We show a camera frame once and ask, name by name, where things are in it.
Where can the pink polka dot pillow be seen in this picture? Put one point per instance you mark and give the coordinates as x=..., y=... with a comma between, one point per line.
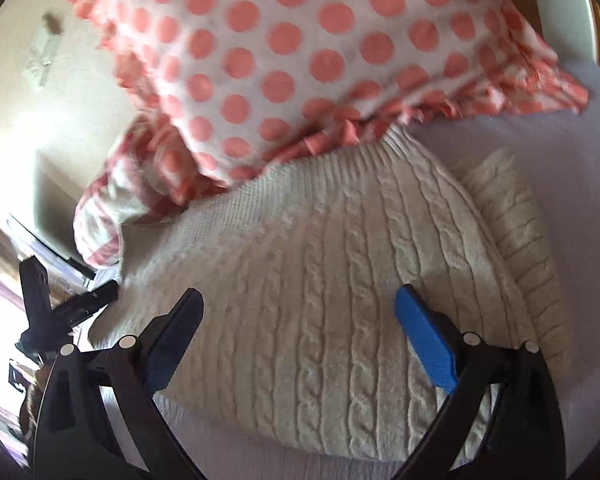
x=238, y=84

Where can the beige cable-knit sweater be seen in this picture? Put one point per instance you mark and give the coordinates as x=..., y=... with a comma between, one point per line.
x=299, y=269

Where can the black window frame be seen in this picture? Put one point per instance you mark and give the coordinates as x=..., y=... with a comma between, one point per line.
x=29, y=244

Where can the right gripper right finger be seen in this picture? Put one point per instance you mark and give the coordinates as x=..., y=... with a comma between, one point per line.
x=524, y=438

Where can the lavender bed sheet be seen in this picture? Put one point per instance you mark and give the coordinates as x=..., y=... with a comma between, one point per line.
x=559, y=155

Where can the white wall socket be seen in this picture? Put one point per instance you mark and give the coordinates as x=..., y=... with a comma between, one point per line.
x=43, y=49

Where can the red white checked bolster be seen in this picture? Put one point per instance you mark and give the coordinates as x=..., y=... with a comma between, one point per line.
x=148, y=176

